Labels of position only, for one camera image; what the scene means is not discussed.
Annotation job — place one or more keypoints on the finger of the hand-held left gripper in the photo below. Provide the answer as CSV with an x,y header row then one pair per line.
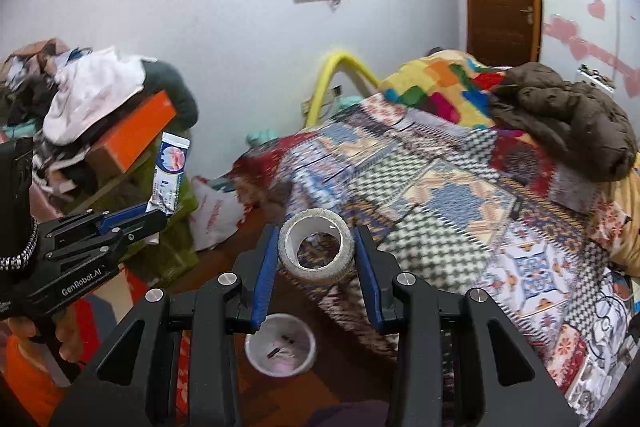
x,y
120,218
142,229

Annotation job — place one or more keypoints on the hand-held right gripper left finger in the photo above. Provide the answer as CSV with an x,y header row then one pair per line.
x,y
265,277

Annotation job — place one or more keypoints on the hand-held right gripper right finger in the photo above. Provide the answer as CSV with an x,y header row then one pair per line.
x,y
368,279

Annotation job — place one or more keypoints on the grey tape roll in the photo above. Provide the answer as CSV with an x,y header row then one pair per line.
x,y
320,267

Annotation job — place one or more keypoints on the white and blue packet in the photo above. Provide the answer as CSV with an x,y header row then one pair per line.
x,y
170,167

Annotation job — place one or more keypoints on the white plastic waste bin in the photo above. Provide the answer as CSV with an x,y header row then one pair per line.
x,y
260,352

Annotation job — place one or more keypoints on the person's left forearm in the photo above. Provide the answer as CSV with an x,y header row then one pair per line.
x,y
30,382

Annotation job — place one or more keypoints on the person's left hand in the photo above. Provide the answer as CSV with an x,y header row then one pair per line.
x,y
70,332

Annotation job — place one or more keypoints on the green bag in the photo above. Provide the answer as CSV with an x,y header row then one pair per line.
x,y
170,247

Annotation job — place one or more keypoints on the white plastic bag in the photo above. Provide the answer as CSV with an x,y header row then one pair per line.
x,y
215,217

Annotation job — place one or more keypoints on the orange box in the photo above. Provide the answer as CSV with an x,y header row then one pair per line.
x,y
135,134

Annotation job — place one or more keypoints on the patchwork printed blanket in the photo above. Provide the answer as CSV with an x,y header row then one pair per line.
x,y
450,207

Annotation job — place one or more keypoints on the white cloth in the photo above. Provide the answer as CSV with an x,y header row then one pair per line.
x,y
95,92

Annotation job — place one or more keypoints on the teal cloth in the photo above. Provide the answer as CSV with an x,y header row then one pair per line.
x,y
262,137

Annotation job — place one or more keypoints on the dark grey cloth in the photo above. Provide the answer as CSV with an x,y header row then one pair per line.
x,y
172,87

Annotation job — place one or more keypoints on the heap of mixed clothes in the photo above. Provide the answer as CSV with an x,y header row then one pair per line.
x,y
25,77

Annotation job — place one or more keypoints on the colourful block-pattern blanket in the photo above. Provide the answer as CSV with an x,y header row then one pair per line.
x,y
435,87

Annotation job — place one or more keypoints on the yellow foam tube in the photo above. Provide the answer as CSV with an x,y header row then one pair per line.
x,y
332,67

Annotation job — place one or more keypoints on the brown padded jacket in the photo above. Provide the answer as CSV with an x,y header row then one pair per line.
x,y
565,117

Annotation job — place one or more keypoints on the small white table with items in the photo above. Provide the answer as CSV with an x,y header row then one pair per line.
x,y
595,76

